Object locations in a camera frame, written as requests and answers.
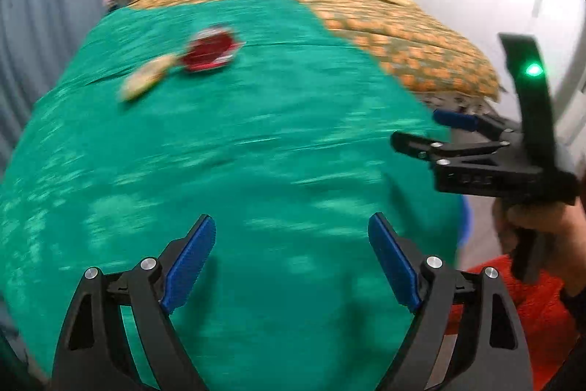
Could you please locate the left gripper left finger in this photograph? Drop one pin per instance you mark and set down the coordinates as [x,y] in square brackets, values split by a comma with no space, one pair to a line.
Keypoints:
[93,351]

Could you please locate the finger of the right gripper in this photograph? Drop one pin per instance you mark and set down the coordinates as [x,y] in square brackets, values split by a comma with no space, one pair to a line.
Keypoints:
[433,151]
[489,126]

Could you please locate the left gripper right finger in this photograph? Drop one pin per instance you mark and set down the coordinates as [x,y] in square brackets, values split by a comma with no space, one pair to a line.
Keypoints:
[490,351]

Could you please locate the red snack wrapper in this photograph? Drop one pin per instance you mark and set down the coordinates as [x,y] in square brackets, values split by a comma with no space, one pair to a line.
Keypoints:
[210,49]

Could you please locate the cream snack bag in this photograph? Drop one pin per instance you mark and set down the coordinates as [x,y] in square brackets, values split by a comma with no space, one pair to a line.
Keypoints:
[146,77]

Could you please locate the blue plastic trash basket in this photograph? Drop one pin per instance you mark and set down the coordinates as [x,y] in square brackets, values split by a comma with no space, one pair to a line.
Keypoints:
[467,222]

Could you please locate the person's right hand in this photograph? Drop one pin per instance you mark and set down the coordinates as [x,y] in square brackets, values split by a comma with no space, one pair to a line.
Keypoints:
[560,226]

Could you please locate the red fuzzy sleeve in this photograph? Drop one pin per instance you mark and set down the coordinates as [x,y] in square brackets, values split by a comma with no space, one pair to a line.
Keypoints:
[550,331]

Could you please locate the orange pumpkin pattern quilt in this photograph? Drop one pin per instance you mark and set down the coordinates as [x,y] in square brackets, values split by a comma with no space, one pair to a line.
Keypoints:
[424,54]

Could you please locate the green satin cloth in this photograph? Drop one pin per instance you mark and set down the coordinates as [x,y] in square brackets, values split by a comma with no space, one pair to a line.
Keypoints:
[286,147]

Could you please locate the grey curtain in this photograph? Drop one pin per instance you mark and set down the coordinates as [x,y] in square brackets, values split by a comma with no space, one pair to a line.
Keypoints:
[38,40]

